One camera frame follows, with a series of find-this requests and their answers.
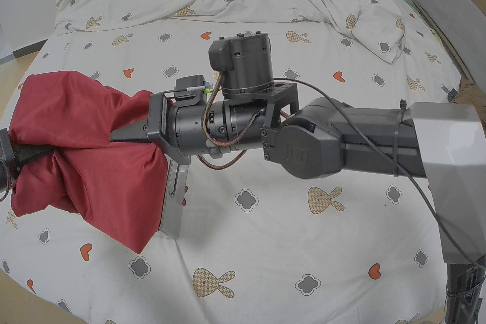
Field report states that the clear plastic box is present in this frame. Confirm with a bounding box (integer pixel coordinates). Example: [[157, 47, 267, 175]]
[[157, 157, 189, 240]]

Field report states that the black cable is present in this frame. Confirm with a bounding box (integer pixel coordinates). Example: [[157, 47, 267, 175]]
[[281, 79, 486, 270]]

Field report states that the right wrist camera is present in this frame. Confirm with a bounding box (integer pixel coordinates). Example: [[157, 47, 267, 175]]
[[173, 75, 211, 107]]

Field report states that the red shirt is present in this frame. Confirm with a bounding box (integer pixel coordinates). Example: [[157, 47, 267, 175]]
[[8, 70, 170, 255]]

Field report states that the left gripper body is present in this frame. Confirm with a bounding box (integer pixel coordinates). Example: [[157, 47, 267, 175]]
[[0, 128, 19, 192]]

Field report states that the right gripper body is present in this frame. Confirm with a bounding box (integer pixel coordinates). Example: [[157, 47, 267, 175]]
[[146, 91, 230, 165]]

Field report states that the khaki jacket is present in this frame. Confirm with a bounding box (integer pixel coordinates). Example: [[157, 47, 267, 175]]
[[455, 81, 486, 126]]

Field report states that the bed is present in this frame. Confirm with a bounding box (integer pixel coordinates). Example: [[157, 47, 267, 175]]
[[0, 0, 486, 324]]

